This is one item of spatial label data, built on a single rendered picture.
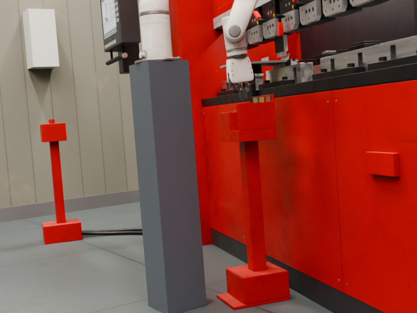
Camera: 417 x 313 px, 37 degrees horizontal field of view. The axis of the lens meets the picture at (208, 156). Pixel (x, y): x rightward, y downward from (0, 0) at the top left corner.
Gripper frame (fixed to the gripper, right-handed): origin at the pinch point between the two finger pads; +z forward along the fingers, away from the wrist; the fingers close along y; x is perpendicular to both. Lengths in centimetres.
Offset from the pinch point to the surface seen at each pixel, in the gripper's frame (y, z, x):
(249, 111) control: 0.4, 6.6, 4.9
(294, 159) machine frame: -16.8, 28.8, 3.5
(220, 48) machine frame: -40, -30, -119
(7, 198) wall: 94, 57, -328
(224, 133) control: 6.2, 14.3, -11.3
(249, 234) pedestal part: 5, 57, -4
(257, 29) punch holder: -34, -31, -51
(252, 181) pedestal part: 0.5, 35.0, -2.0
